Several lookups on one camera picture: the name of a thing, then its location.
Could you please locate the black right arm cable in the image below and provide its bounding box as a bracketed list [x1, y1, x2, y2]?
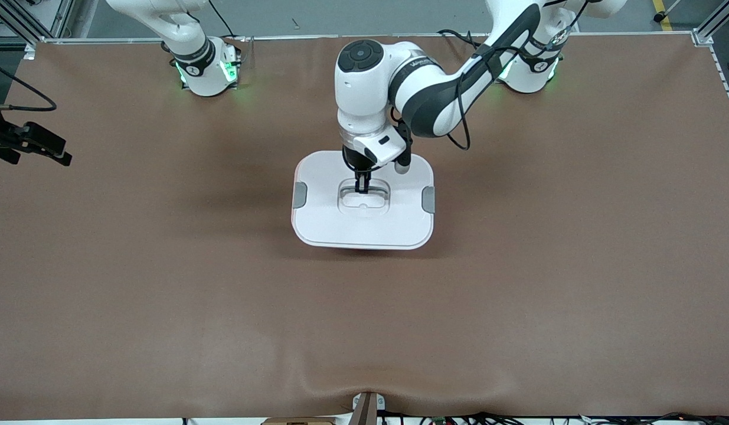
[0, 59, 57, 112]

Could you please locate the camera mount post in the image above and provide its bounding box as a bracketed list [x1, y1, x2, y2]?
[349, 391, 386, 425]

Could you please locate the black base cable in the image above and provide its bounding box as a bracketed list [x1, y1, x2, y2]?
[208, 0, 238, 40]
[437, 28, 489, 54]

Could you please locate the aluminium frame profile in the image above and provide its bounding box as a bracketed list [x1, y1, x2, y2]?
[0, 0, 76, 60]
[692, 0, 729, 47]

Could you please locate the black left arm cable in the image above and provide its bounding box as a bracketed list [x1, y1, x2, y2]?
[447, 0, 589, 151]

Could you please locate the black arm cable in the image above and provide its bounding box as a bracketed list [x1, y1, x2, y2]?
[447, 0, 589, 151]
[0, 59, 57, 112]

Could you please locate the brown table mat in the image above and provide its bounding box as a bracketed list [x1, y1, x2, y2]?
[0, 32, 729, 421]

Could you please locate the white box lid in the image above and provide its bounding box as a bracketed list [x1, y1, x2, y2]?
[291, 151, 436, 251]

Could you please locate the black stand foot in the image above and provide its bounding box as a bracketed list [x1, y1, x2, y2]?
[653, 0, 682, 23]

